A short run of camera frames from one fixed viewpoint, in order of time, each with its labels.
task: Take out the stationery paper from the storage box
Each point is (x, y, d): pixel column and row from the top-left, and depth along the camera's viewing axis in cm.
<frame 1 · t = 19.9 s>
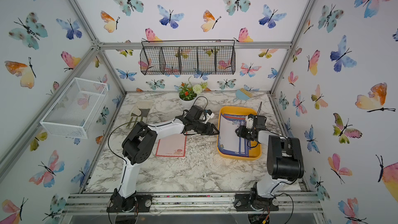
left hand: (218, 132, 90), fingers open
right hand: (240, 130, 96), fingers open
yellow storage tray: (255, 149, 90), point 3 cm above the table
red pink stationery paper: (173, 145, 96), on the table
blue floral stationery paper: (229, 142, 96), on the table
potted flower plant: (188, 93, 102), point 15 cm above the table
beige work glove: (140, 113, 109), on the table
blue dustpan brush: (242, 94, 123), on the table

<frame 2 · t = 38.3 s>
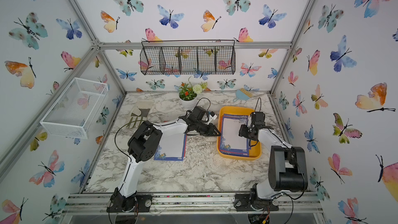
left hand: (221, 134, 90), fingers open
right hand: (245, 130, 93), fingers open
blue floral stationery paper: (173, 149, 93), on the table
blue floral stationery paper 2: (230, 142, 95), point 2 cm above the table
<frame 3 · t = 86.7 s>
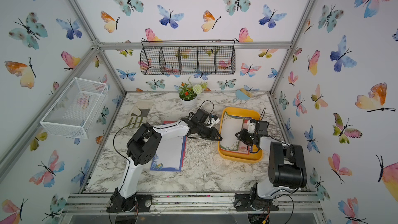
left hand: (222, 138, 88), fingers closed
right hand: (238, 133, 94), fingers closed
green floral stationery paper: (230, 126, 101), point 2 cm above the table
blue floral stationery paper 3: (171, 155, 90), on the table
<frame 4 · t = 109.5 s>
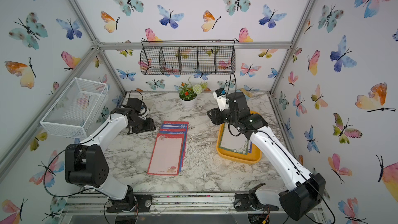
left hand: (153, 127, 89), fingers open
right hand: (212, 110, 73), fingers open
red pink stationery paper 2: (166, 156, 91), on the table
